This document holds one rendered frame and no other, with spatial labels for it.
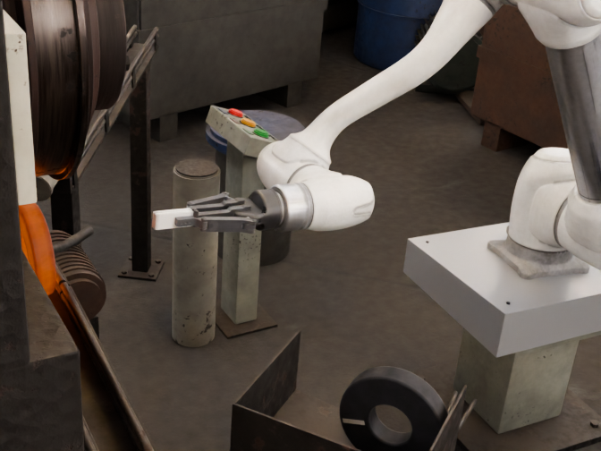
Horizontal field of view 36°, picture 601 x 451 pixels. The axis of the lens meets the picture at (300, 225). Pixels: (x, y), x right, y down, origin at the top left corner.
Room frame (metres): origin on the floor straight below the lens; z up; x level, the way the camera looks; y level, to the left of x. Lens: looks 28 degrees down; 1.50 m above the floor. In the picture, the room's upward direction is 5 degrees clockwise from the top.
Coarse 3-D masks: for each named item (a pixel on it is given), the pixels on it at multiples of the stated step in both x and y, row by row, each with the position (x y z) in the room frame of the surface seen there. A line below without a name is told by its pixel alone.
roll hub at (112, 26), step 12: (96, 0) 1.23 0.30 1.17; (108, 0) 1.24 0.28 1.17; (120, 0) 1.24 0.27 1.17; (108, 12) 1.23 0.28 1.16; (120, 12) 1.24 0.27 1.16; (108, 24) 1.23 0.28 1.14; (120, 24) 1.24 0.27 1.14; (108, 36) 1.22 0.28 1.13; (120, 36) 1.23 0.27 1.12; (108, 48) 1.22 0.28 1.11; (120, 48) 1.23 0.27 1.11; (108, 60) 1.23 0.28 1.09; (120, 60) 1.23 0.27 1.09; (108, 72) 1.23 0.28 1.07; (120, 72) 1.24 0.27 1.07; (108, 84) 1.24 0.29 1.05; (120, 84) 1.25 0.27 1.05; (108, 96) 1.25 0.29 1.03; (96, 108) 1.28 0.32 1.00; (108, 108) 1.30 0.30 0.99
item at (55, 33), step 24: (48, 0) 1.11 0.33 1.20; (72, 0) 1.13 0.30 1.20; (48, 24) 1.10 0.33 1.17; (72, 24) 1.12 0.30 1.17; (48, 48) 1.10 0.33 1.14; (72, 48) 1.11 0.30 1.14; (48, 72) 1.10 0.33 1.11; (72, 72) 1.11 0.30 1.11; (48, 96) 1.10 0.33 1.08; (72, 96) 1.11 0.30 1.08; (48, 120) 1.11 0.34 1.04; (72, 120) 1.12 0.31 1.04; (48, 144) 1.12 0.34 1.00; (72, 144) 1.14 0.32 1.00; (48, 168) 1.17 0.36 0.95; (72, 168) 1.17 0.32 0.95
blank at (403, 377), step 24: (360, 384) 1.03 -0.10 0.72; (384, 384) 1.01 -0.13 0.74; (408, 384) 1.01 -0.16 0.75; (360, 408) 1.03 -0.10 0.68; (408, 408) 1.00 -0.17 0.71; (432, 408) 0.99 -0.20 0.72; (360, 432) 1.02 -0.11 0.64; (384, 432) 1.03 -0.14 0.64; (408, 432) 1.02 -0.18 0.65; (432, 432) 0.98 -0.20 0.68
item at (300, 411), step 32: (288, 352) 1.11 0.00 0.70; (256, 384) 1.02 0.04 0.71; (288, 384) 1.12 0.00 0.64; (256, 416) 0.95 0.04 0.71; (288, 416) 1.09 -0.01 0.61; (320, 416) 1.10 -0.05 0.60; (448, 416) 0.98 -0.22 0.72; (256, 448) 0.95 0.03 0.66; (288, 448) 0.93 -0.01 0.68; (320, 448) 0.91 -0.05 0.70; (352, 448) 0.90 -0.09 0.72; (448, 448) 1.00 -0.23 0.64
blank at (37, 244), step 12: (36, 204) 1.31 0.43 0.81; (24, 216) 1.27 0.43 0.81; (36, 216) 1.28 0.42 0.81; (24, 228) 1.26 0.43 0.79; (36, 228) 1.26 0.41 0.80; (24, 240) 1.27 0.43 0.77; (36, 240) 1.24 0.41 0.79; (48, 240) 1.25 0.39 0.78; (24, 252) 1.31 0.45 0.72; (36, 252) 1.23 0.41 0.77; (48, 252) 1.24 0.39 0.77; (36, 264) 1.23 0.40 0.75; (48, 264) 1.23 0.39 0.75; (48, 276) 1.23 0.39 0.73; (48, 288) 1.24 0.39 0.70
